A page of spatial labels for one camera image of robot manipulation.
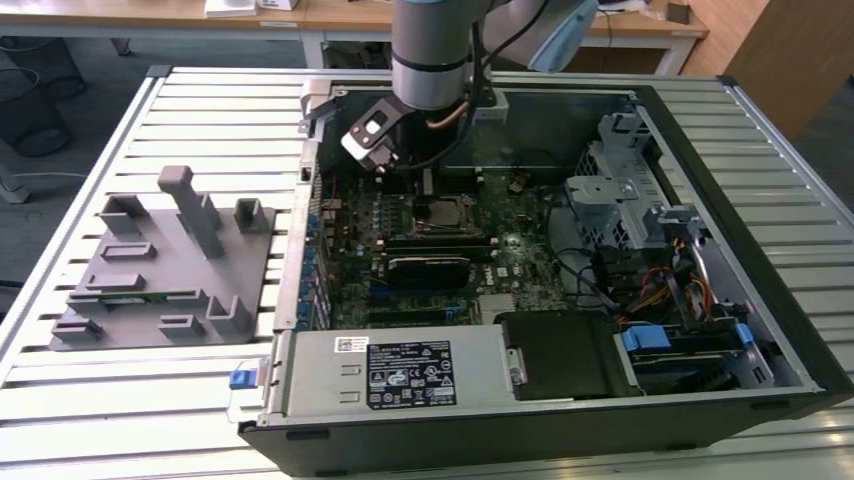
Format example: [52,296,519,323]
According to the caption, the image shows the grey parts rack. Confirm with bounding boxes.
[50,164,279,354]

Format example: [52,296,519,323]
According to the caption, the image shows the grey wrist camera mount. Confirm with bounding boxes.
[466,87,510,125]

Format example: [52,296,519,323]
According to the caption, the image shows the CPU socket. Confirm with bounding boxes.
[410,194,479,237]

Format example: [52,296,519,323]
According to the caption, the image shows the orange yellow power wires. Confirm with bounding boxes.
[617,267,709,321]

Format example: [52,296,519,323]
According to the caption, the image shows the wooden desk white frame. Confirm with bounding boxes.
[0,0,713,76]

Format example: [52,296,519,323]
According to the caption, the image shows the small square CPU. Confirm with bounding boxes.
[424,199,469,227]

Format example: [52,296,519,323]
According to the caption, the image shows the silver metal drive cage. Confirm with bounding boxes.
[563,112,713,251]

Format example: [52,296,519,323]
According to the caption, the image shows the black open PC case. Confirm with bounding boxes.
[226,74,854,479]

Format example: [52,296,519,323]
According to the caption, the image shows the green motherboard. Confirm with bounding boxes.
[312,169,582,331]

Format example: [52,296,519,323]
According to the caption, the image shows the silver power supply unit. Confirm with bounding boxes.
[256,327,529,429]

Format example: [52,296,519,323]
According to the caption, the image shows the black expansion slot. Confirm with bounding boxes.
[368,308,469,325]

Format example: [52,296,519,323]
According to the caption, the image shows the wooden cabinet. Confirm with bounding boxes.
[679,0,854,141]

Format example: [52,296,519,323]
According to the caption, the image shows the blue disk carrier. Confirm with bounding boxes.
[618,323,673,357]

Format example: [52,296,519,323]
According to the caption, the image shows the copper coloured cable sleeve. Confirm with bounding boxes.
[424,101,463,132]

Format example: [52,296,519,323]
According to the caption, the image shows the black graphics card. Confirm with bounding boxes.
[384,254,473,290]

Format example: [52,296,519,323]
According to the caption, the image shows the black disk drive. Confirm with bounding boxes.
[630,349,742,394]

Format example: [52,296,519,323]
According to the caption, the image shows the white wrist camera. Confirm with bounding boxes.
[339,97,407,162]

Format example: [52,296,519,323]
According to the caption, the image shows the thin metal locking lever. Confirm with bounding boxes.
[416,221,479,235]

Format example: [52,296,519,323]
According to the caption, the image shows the RAM slot white clips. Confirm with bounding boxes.
[374,167,486,177]
[380,249,501,257]
[374,176,486,185]
[380,240,501,248]

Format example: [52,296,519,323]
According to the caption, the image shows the black wire waste bin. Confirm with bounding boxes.
[10,67,75,157]

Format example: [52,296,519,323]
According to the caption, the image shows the green RAM stick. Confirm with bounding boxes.
[99,291,172,305]

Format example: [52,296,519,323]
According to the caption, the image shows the small silver heatsink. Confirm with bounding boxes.
[478,293,521,322]

